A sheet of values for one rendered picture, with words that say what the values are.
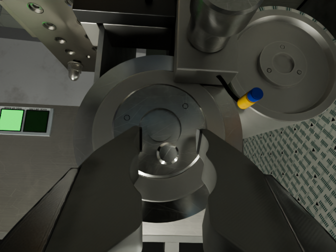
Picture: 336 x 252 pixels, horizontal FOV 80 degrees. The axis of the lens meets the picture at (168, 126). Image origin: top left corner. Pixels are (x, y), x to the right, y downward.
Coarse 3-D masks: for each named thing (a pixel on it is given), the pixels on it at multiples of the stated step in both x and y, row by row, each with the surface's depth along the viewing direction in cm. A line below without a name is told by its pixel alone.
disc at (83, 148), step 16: (128, 64) 19; (144, 64) 19; (160, 64) 19; (96, 80) 18; (112, 80) 18; (96, 96) 18; (224, 96) 18; (80, 112) 18; (224, 112) 18; (80, 128) 17; (240, 128) 18; (80, 144) 17; (240, 144) 18; (80, 160) 17; (208, 192) 17; (144, 208) 16; (160, 208) 16; (176, 208) 16; (192, 208) 17
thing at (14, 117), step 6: (6, 114) 49; (12, 114) 49; (18, 114) 49; (0, 120) 49; (6, 120) 49; (12, 120) 49; (18, 120) 49; (0, 126) 49; (6, 126) 49; (12, 126) 49; (18, 126) 49
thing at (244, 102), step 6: (222, 78) 16; (222, 84) 16; (228, 90) 16; (252, 90) 13; (258, 90) 13; (234, 96) 15; (246, 96) 13; (252, 96) 13; (258, 96) 13; (240, 102) 14; (246, 102) 14; (252, 102) 13
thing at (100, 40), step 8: (104, 32) 20; (104, 40) 20; (104, 48) 20; (112, 48) 23; (120, 48) 28; (128, 48) 34; (96, 56) 19; (104, 56) 20; (112, 56) 23; (120, 56) 28; (128, 56) 35; (96, 64) 19; (104, 64) 20; (112, 64) 24; (96, 72) 19; (104, 72) 20
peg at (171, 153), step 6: (162, 144) 13; (168, 144) 13; (162, 150) 13; (168, 150) 13; (174, 150) 13; (162, 156) 12; (168, 156) 12; (174, 156) 12; (162, 162) 12; (168, 162) 12
